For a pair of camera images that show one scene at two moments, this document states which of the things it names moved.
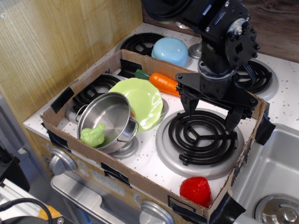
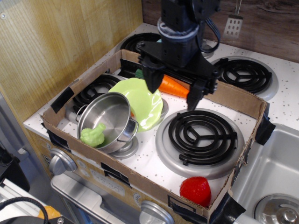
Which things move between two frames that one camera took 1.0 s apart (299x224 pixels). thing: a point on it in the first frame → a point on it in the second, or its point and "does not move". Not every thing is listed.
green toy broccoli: (93, 137) does not move
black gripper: (215, 87) → (185, 58)
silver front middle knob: (151, 213) does not move
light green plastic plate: (145, 100) does not move
